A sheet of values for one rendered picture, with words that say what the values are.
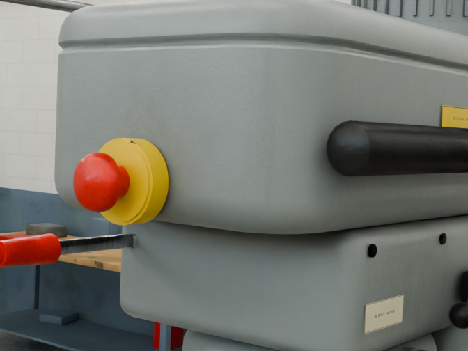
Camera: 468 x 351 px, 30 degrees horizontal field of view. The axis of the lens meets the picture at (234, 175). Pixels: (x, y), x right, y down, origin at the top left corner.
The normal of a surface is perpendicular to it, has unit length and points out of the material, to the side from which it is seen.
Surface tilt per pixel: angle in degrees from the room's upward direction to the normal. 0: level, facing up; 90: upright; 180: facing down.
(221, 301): 90
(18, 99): 90
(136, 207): 90
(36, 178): 90
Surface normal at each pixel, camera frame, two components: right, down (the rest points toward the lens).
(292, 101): 0.22, 0.06
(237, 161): -0.37, 0.04
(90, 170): -0.59, -0.06
